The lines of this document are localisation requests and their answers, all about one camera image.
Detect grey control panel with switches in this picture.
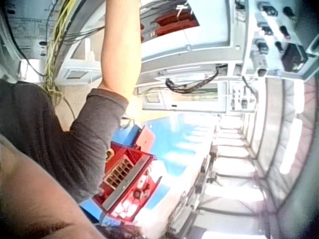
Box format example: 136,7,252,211
241,0,319,81

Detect yellow green wire bundle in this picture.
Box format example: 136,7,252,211
42,0,77,105

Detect red terminal block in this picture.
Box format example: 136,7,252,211
140,7,201,38

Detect grey electrical cabinet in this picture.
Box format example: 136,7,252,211
57,0,247,114

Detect white wiring diagram sheet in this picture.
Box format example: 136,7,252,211
5,0,66,59

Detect row of grey cabinets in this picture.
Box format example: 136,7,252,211
164,117,252,239

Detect blue tool case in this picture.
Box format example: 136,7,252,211
111,124,156,153

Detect red tool box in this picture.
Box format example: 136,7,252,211
92,140,163,222

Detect black cable bundle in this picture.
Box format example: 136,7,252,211
164,65,228,94

